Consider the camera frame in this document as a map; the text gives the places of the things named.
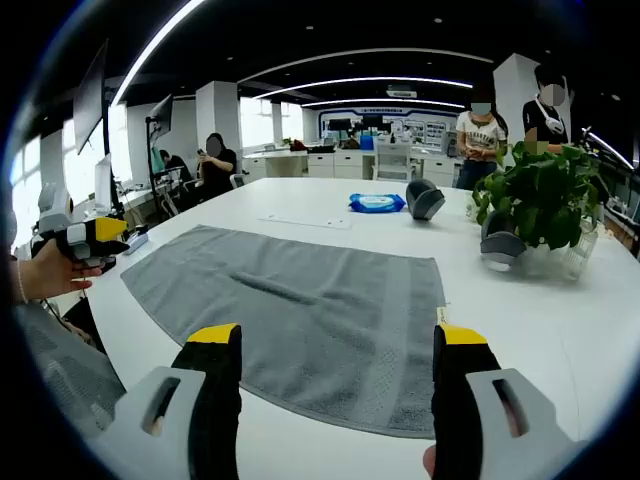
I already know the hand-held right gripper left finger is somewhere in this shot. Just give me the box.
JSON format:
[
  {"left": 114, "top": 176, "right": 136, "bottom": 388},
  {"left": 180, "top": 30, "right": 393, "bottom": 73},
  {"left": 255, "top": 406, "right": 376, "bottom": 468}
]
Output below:
[{"left": 92, "top": 323, "right": 244, "bottom": 480}]

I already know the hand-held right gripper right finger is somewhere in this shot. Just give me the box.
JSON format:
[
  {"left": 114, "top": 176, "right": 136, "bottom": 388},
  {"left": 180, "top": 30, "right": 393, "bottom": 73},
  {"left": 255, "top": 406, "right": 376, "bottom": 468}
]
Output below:
[{"left": 432, "top": 323, "right": 591, "bottom": 480}]

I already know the grey towel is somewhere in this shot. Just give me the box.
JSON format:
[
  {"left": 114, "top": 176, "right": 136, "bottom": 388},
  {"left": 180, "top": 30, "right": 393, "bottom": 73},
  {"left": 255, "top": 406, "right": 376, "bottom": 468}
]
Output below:
[{"left": 119, "top": 224, "right": 449, "bottom": 441}]

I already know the person's left hand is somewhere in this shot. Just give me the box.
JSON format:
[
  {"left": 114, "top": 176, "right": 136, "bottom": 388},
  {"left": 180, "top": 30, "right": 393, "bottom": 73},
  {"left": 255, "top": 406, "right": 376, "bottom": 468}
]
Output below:
[{"left": 20, "top": 239, "right": 109, "bottom": 302}]

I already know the small black monitor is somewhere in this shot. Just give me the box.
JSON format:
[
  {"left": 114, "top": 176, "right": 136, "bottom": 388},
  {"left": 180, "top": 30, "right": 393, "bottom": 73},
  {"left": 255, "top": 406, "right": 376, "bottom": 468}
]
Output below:
[{"left": 147, "top": 93, "right": 175, "bottom": 142}]

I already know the white table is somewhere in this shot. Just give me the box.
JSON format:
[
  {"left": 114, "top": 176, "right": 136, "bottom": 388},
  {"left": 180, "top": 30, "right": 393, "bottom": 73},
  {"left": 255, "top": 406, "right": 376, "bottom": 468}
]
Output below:
[{"left": 84, "top": 177, "right": 640, "bottom": 480}]

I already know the grey curved headrest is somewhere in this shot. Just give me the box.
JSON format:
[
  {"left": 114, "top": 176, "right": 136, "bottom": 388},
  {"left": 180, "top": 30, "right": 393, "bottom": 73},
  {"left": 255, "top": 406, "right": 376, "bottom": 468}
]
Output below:
[
  {"left": 480, "top": 209, "right": 529, "bottom": 272},
  {"left": 405, "top": 178, "right": 447, "bottom": 222}
]

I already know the clear plastic plant pot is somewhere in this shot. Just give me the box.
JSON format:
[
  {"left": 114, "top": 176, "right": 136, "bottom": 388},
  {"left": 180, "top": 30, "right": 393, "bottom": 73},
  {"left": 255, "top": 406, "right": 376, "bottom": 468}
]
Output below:
[{"left": 517, "top": 219, "right": 601, "bottom": 285}]

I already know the white cabinet row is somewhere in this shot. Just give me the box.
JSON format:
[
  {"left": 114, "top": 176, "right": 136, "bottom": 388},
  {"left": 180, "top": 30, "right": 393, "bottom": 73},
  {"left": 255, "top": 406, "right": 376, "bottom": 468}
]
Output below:
[{"left": 243, "top": 146, "right": 457, "bottom": 190}]

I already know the green potted plant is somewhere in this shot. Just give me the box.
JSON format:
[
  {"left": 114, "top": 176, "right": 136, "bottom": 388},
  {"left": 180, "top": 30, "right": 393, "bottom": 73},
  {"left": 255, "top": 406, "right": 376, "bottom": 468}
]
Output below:
[{"left": 471, "top": 141, "right": 612, "bottom": 252}]

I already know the blue wet wipes packet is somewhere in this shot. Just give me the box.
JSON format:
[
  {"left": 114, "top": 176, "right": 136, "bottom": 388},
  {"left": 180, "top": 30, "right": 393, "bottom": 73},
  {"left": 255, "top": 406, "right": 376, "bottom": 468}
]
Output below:
[{"left": 348, "top": 192, "right": 407, "bottom": 215}]

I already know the white mesh chair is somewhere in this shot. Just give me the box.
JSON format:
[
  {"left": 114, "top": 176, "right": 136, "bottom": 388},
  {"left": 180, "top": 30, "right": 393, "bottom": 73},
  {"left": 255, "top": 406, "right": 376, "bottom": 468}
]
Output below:
[{"left": 371, "top": 142, "right": 417, "bottom": 183}]

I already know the white table cable cover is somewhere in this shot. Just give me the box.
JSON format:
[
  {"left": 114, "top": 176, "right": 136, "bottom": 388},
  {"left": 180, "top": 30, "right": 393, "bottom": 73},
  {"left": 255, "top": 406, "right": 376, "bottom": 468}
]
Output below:
[{"left": 257, "top": 214, "right": 354, "bottom": 231}]

